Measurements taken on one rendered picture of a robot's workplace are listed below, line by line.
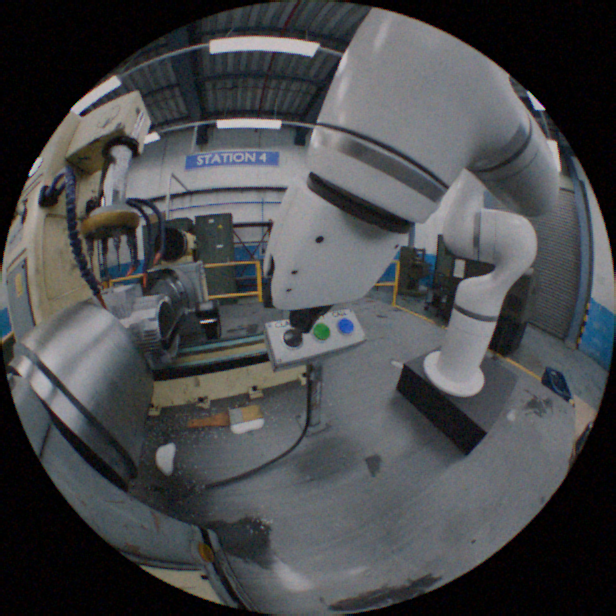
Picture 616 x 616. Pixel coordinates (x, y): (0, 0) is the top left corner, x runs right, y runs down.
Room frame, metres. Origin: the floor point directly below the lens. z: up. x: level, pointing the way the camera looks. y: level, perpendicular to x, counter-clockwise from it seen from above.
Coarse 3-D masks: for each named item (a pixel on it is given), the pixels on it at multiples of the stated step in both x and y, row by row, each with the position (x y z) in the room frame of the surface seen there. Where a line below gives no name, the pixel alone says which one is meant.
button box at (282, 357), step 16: (288, 320) 0.27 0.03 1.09; (320, 320) 0.28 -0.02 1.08; (336, 320) 0.29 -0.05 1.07; (352, 320) 0.30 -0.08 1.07; (272, 336) 0.24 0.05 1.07; (304, 336) 0.25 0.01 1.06; (336, 336) 0.27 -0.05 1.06; (352, 336) 0.27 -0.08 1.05; (272, 352) 0.22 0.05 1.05; (288, 352) 0.22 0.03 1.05; (304, 352) 0.23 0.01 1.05; (320, 352) 0.24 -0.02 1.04; (336, 352) 0.26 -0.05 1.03; (272, 368) 0.23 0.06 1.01; (288, 368) 0.24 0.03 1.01
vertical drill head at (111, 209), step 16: (112, 160) 0.27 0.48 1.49; (128, 160) 0.32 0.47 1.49; (112, 176) 0.27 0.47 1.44; (112, 192) 0.28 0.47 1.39; (96, 208) 0.26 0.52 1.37; (112, 208) 0.27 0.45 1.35; (128, 208) 0.33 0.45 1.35; (96, 224) 0.23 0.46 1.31; (112, 224) 0.26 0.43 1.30; (128, 224) 0.31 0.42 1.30; (96, 240) 0.30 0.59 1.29; (128, 240) 0.35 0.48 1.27
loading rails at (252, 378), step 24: (240, 336) 0.51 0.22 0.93; (192, 360) 0.40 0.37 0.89; (216, 360) 0.36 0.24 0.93; (240, 360) 0.38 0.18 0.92; (264, 360) 0.41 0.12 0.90; (168, 384) 0.28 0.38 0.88; (192, 384) 0.31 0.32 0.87; (216, 384) 0.34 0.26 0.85; (240, 384) 0.37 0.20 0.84; (264, 384) 0.40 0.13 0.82
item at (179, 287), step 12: (156, 276) 0.52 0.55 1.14; (168, 276) 0.54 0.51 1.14; (180, 276) 0.61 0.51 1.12; (144, 288) 0.49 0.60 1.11; (156, 288) 0.51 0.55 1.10; (168, 288) 0.53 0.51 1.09; (180, 288) 0.55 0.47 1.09; (192, 288) 0.68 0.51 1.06; (180, 300) 0.55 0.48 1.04; (192, 300) 0.64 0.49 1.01
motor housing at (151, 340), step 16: (144, 304) 0.31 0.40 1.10; (160, 304) 0.35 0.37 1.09; (128, 320) 0.27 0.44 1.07; (160, 320) 0.41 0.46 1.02; (144, 336) 0.27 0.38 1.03; (160, 336) 0.39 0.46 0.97; (176, 336) 0.41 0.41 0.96; (144, 352) 0.26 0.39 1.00; (160, 352) 0.28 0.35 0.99; (176, 352) 0.36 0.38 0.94
